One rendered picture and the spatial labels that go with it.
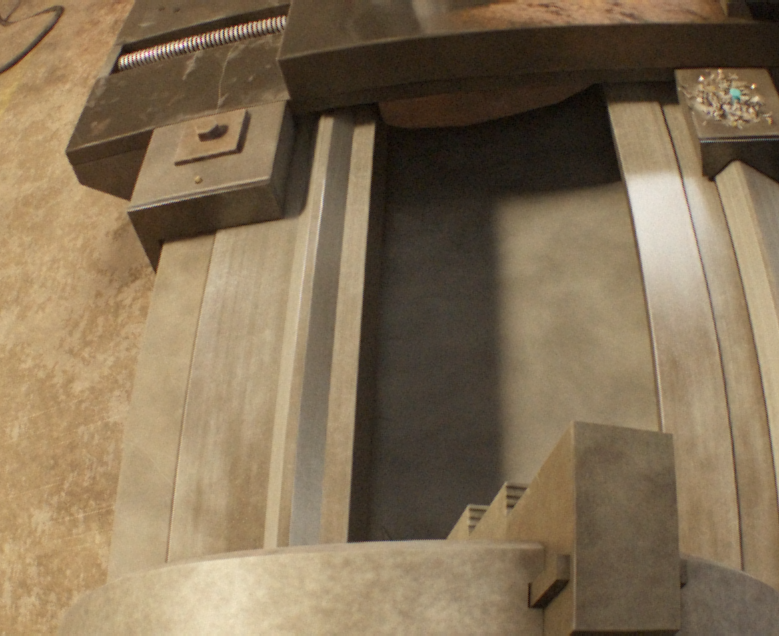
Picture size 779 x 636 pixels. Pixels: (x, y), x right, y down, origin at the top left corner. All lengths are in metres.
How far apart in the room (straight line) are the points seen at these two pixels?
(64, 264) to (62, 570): 0.77
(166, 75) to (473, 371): 0.41
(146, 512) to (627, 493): 0.55
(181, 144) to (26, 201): 1.68
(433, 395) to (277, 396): 0.16
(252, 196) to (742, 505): 0.45
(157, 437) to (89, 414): 1.22
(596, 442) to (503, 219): 0.76
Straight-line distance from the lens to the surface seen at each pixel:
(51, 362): 2.13
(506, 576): 0.22
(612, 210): 0.98
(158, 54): 1.09
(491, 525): 0.27
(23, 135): 2.85
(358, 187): 0.87
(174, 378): 0.80
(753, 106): 0.86
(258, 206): 0.86
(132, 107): 1.01
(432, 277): 0.94
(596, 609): 0.21
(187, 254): 0.88
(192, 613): 0.24
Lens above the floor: 1.41
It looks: 48 degrees down
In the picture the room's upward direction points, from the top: 19 degrees counter-clockwise
